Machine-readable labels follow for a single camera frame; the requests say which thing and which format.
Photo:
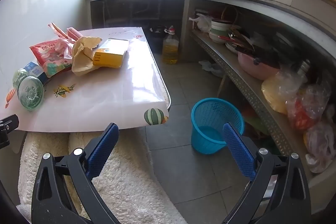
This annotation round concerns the red snack bag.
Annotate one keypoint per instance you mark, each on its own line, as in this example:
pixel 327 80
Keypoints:
pixel 50 56

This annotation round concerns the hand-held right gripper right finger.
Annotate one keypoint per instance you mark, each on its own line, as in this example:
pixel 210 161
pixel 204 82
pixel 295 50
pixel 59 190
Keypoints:
pixel 239 151

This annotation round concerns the pink plastic basin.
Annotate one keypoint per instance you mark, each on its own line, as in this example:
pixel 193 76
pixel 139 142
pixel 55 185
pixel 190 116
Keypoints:
pixel 252 70

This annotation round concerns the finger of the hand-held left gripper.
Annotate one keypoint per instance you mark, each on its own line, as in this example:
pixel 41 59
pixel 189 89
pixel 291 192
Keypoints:
pixel 8 124

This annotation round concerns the yellow plastic bag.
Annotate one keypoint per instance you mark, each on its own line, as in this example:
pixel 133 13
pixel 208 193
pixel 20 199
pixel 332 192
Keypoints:
pixel 275 92

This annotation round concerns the green plastic bottle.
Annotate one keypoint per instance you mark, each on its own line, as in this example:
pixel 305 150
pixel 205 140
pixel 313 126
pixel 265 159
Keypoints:
pixel 30 92
pixel 19 77

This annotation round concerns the clear red printed wrapper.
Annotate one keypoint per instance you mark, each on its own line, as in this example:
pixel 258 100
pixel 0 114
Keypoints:
pixel 56 31

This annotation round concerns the stack of white bowls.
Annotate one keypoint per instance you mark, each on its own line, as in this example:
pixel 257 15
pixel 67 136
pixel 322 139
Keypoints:
pixel 219 27

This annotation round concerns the yellow cardboard box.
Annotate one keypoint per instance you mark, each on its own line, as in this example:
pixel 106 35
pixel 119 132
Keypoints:
pixel 110 56

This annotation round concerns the white fluffy blanket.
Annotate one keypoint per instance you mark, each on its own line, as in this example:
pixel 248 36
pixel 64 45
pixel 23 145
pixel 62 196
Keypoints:
pixel 131 187

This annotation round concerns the pale pink plastic bag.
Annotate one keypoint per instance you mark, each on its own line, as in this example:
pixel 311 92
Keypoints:
pixel 320 145

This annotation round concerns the cooking oil bottle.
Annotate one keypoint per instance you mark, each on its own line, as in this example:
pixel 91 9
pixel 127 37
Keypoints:
pixel 170 50

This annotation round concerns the blue white carton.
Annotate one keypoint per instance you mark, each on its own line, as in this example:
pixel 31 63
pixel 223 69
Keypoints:
pixel 34 70

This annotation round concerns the perforated metal shelf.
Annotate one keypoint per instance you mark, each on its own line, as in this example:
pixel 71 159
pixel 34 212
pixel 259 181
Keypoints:
pixel 236 74

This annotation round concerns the wooden shelf support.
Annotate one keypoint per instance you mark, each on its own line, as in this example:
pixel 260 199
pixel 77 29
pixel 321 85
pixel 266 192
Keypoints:
pixel 222 86

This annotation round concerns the red plastic bag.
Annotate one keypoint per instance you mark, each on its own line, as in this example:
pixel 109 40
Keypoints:
pixel 302 113

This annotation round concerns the pink printed tablecloth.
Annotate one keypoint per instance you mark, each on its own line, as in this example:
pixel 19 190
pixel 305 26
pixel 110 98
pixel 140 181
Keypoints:
pixel 105 87

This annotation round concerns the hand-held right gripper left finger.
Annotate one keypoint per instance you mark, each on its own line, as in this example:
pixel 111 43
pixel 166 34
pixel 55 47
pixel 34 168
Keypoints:
pixel 102 151

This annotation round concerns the white plastic bag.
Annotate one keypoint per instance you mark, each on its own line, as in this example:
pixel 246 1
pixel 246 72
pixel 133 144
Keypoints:
pixel 202 22

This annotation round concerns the brown paper bag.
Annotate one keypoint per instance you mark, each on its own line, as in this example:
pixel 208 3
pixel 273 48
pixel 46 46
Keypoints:
pixel 81 61

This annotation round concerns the pink snack packet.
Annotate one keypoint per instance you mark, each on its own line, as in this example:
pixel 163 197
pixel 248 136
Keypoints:
pixel 74 33

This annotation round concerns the crumpled white bag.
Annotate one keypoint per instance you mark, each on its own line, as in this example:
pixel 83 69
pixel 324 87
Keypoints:
pixel 211 67

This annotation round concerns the blue plastic basket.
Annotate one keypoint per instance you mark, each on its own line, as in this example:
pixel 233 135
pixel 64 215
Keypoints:
pixel 210 113

